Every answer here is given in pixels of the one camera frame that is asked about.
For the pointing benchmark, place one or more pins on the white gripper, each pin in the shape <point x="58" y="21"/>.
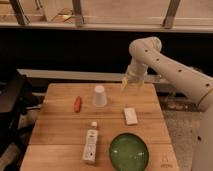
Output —
<point x="134" y="75"/>

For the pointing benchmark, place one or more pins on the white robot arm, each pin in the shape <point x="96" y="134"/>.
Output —
<point x="193" y="84"/>

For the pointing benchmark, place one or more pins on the green ceramic bowl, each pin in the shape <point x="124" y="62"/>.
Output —
<point x="128" y="152"/>

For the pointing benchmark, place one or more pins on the white bottle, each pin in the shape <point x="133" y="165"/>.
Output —
<point x="89" y="152"/>

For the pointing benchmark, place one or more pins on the white rectangular block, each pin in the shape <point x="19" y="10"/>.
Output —
<point x="130" y="116"/>

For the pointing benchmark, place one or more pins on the white paper cup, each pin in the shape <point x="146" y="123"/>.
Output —
<point x="99" y="96"/>

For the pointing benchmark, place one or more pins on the orange carrot toy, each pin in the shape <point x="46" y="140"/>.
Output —
<point x="77" y="104"/>

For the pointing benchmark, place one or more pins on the black chair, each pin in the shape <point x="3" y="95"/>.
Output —
<point x="14" y="99"/>

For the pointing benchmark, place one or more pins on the grey metal rail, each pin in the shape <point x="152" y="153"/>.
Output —
<point x="72" y="75"/>

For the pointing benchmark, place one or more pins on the wooden shelf frame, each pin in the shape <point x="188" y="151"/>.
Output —
<point x="187" y="16"/>

